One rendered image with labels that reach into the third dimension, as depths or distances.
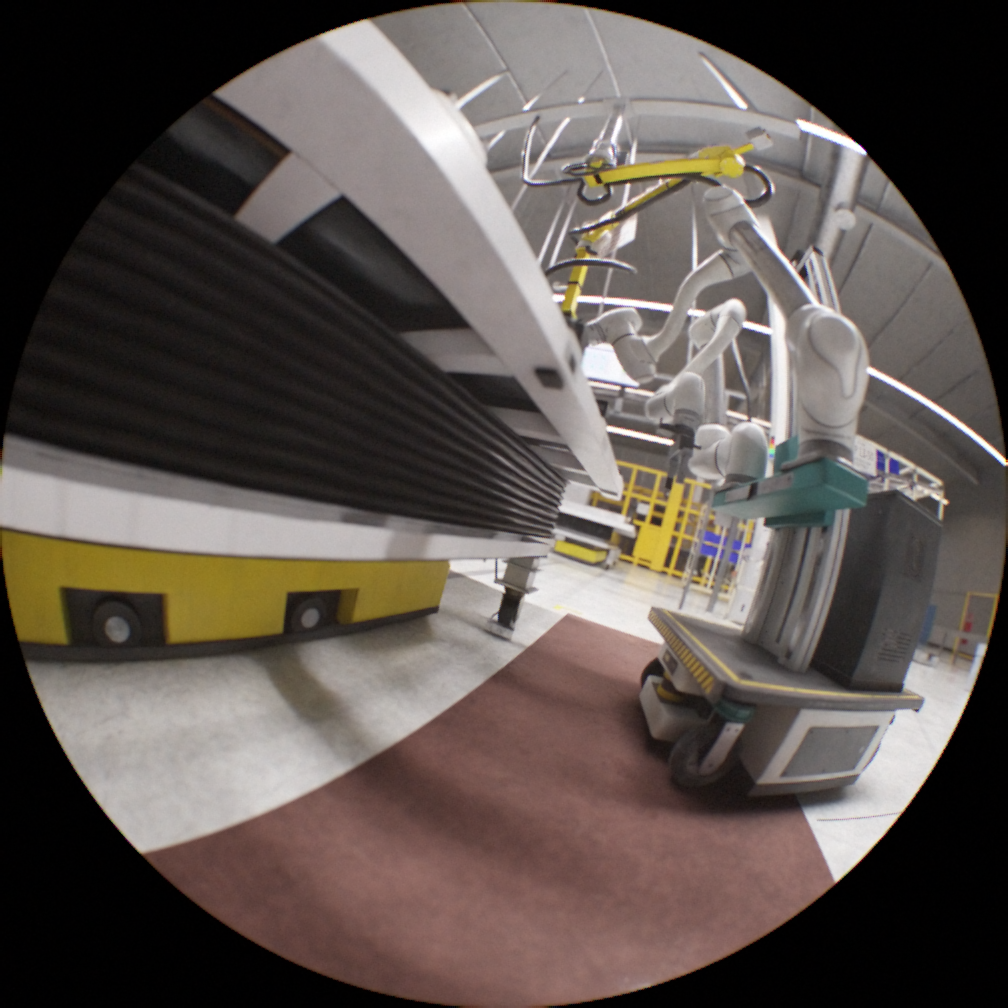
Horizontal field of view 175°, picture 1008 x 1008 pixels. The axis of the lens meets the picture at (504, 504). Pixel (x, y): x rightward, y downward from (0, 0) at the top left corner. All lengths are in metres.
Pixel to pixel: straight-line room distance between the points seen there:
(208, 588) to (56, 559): 0.34
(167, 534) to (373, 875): 0.48
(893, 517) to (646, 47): 9.59
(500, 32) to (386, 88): 9.77
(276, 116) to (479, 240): 0.26
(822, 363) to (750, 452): 0.64
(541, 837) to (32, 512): 0.76
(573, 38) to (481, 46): 2.03
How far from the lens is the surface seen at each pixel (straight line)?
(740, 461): 1.23
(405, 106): 0.34
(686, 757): 0.85
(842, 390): 0.71
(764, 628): 1.21
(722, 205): 1.11
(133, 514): 0.37
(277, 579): 0.81
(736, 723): 0.82
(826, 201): 8.63
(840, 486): 0.80
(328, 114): 0.36
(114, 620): 0.83
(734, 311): 1.52
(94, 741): 0.71
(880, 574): 1.04
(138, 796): 0.63
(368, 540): 0.51
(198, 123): 0.66
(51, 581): 0.75
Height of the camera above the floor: 0.51
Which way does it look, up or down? 1 degrees up
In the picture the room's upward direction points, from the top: 17 degrees clockwise
